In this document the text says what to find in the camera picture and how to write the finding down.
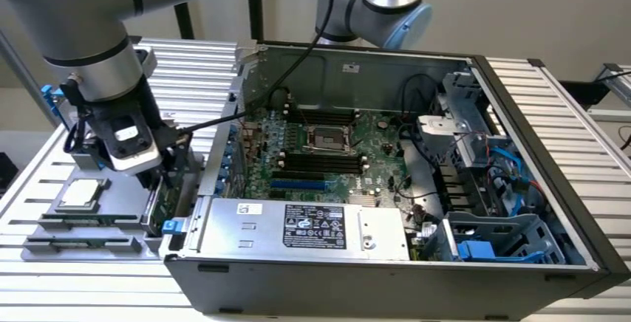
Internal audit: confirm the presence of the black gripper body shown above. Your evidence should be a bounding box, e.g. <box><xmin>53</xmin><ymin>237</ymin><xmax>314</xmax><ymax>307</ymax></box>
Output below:
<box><xmin>77</xmin><ymin>78</ymin><xmax>195</xmax><ymax>190</ymax></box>

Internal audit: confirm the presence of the black expansion slot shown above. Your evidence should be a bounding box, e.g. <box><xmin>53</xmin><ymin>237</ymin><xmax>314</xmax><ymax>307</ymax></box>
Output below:
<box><xmin>271</xmin><ymin>171</ymin><xmax>327</xmax><ymax>182</ymax></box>

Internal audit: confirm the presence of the blue expansion slot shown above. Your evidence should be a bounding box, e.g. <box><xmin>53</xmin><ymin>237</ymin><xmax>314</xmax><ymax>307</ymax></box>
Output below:
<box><xmin>268</xmin><ymin>179</ymin><xmax>330</xmax><ymax>192</ymax></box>

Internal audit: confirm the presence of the grey parts rack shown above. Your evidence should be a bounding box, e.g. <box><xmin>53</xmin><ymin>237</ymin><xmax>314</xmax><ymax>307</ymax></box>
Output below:
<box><xmin>19</xmin><ymin>140</ymin><xmax>209</xmax><ymax>264</ymax></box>

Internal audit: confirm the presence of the green graphics card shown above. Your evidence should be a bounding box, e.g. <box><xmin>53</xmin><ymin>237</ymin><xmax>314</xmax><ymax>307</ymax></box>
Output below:
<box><xmin>139</xmin><ymin>174</ymin><xmax>197</xmax><ymax>236</ymax></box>

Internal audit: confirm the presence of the blue case latch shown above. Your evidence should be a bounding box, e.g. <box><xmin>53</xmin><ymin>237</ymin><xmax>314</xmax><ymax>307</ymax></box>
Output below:
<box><xmin>159</xmin><ymin>219</ymin><xmax>187</xmax><ymax>235</ymax></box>

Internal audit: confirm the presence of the silver CPU chip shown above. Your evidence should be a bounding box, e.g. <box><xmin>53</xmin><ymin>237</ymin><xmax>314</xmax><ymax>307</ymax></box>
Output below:
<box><xmin>55</xmin><ymin>179</ymin><xmax>111</xmax><ymax>213</ymax></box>

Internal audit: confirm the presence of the green RAM stick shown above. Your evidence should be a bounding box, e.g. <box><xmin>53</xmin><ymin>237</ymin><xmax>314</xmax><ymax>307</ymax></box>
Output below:
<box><xmin>25</xmin><ymin>236</ymin><xmax>135</xmax><ymax>250</ymax></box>
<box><xmin>40</xmin><ymin>212</ymin><xmax>139</xmax><ymax>227</ymax></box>

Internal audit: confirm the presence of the blue plastic rack clip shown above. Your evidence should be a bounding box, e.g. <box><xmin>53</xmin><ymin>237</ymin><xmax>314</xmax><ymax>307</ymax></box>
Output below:
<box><xmin>40</xmin><ymin>83</ymin><xmax>67</xmax><ymax>128</ymax></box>

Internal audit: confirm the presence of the silver power supply unit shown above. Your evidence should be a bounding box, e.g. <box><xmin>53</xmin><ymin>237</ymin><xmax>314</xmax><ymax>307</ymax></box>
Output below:
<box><xmin>179</xmin><ymin>196</ymin><xmax>414</xmax><ymax>262</ymax></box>

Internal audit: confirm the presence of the metal CPU socket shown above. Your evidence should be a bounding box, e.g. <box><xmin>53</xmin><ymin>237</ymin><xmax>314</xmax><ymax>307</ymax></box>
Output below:
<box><xmin>304</xmin><ymin>125</ymin><xmax>355</xmax><ymax>154</ymax></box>

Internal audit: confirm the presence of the silver chipset heat sink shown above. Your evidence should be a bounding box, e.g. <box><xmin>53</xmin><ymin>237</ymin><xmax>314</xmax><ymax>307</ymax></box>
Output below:
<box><xmin>350</xmin><ymin>193</ymin><xmax>391</xmax><ymax>209</ymax></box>

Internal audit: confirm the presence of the green motherboard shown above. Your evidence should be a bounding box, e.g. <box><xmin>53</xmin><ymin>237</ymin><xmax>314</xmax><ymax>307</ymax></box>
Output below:
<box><xmin>236</xmin><ymin>109</ymin><xmax>446</xmax><ymax>224</ymax></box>

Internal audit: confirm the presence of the black open PC case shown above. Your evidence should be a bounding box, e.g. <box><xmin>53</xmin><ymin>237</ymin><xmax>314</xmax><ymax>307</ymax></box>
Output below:
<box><xmin>161</xmin><ymin>40</ymin><xmax>631</xmax><ymax>318</ymax></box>

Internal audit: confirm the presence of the grey metal drive cage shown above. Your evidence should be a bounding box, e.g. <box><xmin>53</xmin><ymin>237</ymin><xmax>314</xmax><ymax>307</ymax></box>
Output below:
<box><xmin>416</xmin><ymin>71</ymin><xmax>515</xmax><ymax>168</ymax></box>

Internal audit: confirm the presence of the grey disk bay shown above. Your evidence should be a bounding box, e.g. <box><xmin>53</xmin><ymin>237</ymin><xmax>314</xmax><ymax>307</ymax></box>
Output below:
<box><xmin>439</xmin><ymin>210</ymin><xmax>568</xmax><ymax>264</ymax></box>

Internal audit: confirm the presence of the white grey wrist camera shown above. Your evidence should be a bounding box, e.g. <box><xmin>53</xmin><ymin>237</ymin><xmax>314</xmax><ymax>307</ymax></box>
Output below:
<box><xmin>100</xmin><ymin>113</ymin><xmax>163</xmax><ymax>174</ymax></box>

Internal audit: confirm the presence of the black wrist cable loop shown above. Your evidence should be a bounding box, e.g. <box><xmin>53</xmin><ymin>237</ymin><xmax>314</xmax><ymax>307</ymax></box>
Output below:
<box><xmin>59</xmin><ymin>73</ymin><xmax>89</xmax><ymax>154</ymax></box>

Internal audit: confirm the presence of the black stand post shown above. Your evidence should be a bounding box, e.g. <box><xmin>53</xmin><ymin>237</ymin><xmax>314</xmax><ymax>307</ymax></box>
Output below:
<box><xmin>172</xmin><ymin>1</ymin><xmax>195</xmax><ymax>41</ymax></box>
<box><xmin>248</xmin><ymin>0</ymin><xmax>267</xmax><ymax>41</ymax></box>

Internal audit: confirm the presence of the long black robot cable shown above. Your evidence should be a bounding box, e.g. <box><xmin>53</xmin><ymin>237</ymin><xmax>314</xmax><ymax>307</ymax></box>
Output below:
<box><xmin>179</xmin><ymin>0</ymin><xmax>342</xmax><ymax>134</ymax></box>

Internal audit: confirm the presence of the blue SATA wire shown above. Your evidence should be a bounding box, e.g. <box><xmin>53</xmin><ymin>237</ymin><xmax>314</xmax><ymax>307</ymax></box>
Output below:
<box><xmin>484</xmin><ymin>143</ymin><xmax>535</xmax><ymax>213</ymax></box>

